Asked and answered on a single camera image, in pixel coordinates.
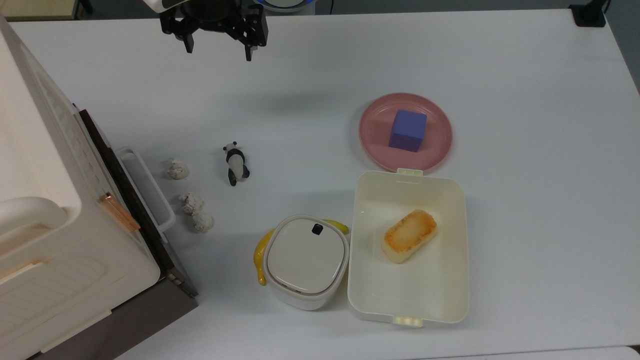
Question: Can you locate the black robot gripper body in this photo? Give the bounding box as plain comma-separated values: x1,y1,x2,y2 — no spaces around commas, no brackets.
159,0,269,47

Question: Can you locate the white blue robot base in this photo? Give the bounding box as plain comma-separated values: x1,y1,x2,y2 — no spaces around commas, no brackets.
253,0,317,13

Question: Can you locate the small panda figurine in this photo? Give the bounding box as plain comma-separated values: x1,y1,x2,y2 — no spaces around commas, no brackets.
223,141,251,187

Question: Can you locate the round white popcorn lump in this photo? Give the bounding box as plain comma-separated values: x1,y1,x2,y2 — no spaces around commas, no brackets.
167,158,190,181

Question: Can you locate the pink round plate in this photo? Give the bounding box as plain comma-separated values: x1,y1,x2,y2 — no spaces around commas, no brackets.
358,92,454,173

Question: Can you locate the white lump pair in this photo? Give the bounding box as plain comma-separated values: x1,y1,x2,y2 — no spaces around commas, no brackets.
179,192,215,234

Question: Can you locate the purple foam cube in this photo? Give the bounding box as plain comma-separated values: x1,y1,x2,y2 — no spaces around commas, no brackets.
388,109,428,153

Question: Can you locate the copper oven latch bar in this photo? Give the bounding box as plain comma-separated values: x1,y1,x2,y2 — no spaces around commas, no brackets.
99,192,141,234

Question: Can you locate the yellow banana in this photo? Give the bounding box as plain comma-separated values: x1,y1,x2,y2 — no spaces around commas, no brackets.
253,219,350,287

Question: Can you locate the cream white toaster oven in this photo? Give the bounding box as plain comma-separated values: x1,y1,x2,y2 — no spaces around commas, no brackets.
0,12,199,360

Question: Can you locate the white square lidded container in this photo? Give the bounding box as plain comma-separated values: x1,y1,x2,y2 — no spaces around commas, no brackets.
263,214,350,311

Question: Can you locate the toasted bread piece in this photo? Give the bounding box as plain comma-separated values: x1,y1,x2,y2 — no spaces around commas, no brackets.
381,209,438,264

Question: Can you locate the cream plastic lunch box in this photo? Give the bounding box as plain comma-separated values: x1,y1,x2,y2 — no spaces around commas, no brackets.
347,168,470,328

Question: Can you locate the black table clamp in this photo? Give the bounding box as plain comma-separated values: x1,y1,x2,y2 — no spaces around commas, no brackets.
568,0,612,28

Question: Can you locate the white oven door handle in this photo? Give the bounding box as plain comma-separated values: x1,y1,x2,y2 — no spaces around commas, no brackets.
116,146,177,236

